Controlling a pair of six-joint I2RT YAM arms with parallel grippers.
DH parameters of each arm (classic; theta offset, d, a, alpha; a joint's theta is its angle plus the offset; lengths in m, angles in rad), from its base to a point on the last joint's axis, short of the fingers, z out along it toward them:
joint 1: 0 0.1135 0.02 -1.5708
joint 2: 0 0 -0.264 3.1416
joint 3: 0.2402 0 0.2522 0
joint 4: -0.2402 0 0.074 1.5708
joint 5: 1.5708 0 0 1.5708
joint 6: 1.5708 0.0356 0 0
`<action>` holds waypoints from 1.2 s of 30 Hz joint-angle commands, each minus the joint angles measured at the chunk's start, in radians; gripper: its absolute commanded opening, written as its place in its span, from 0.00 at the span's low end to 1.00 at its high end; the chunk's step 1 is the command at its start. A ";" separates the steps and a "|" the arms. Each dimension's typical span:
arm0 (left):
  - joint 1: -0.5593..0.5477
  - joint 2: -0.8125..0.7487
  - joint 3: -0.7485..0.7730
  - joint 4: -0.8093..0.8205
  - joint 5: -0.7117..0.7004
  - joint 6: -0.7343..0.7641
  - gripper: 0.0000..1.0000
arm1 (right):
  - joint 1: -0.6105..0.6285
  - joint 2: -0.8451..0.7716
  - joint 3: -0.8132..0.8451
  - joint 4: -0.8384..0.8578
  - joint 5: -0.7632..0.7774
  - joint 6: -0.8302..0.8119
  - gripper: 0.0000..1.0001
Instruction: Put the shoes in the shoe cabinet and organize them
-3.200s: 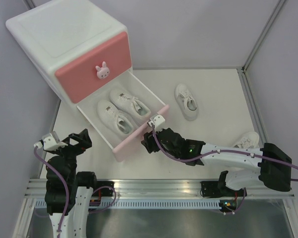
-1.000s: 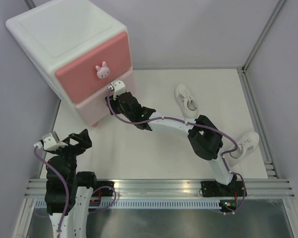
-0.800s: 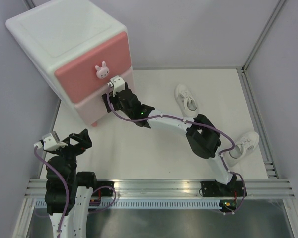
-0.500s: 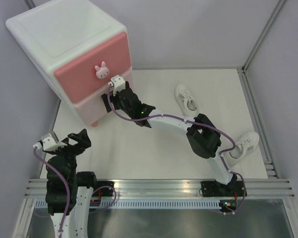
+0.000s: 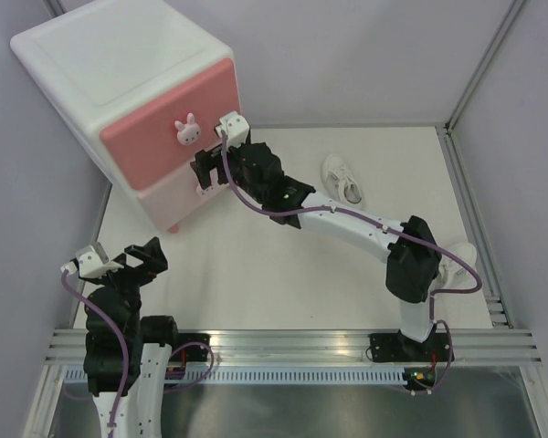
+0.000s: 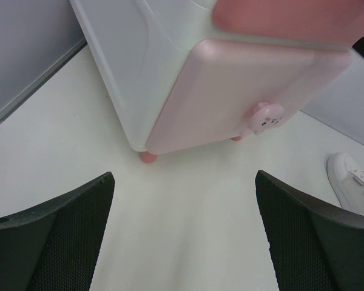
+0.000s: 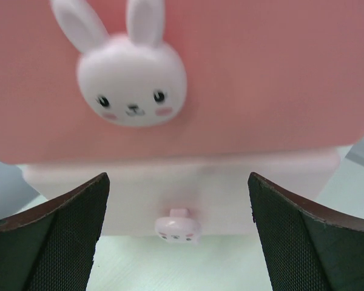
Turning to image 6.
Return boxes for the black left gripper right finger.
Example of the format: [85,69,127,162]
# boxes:
[255,170,364,290]

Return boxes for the white sneaker sideways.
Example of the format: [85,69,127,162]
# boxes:
[326,153,364,215]

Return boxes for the white plastic cabinet body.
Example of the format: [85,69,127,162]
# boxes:
[71,1,351,156]

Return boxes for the light pink drawer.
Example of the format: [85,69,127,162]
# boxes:
[146,39,351,155]

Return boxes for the dark pink drawer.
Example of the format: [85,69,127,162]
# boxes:
[212,0,364,46]

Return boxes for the pink lower drawer knob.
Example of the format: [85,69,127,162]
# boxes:
[239,102,285,138]

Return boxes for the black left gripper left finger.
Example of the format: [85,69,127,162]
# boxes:
[0,172,115,290]

